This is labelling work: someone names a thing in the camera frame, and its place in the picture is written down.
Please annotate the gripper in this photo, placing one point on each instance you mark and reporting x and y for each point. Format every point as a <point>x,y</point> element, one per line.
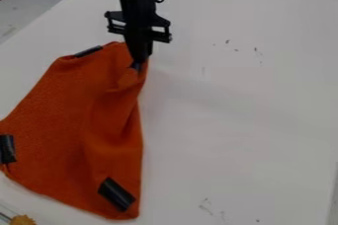
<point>136,15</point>

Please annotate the orange cloth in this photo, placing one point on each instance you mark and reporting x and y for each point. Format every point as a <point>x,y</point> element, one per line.
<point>74,120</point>

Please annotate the yellow toy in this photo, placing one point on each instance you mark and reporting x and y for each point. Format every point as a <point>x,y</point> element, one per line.
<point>22,220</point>

